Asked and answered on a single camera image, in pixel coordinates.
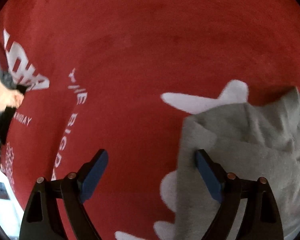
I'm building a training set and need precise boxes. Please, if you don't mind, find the grey knit garment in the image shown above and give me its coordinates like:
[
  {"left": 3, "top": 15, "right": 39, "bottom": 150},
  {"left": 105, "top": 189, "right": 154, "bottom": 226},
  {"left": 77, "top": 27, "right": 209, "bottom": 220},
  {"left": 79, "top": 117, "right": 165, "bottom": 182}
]
[{"left": 175, "top": 88, "right": 300, "bottom": 239}]

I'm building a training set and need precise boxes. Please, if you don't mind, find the red printed bedspread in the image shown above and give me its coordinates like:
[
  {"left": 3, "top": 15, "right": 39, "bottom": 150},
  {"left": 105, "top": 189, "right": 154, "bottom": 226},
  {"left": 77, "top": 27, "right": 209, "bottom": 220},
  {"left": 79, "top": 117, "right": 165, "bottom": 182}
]
[{"left": 0, "top": 0, "right": 300, "bottom": 239}]

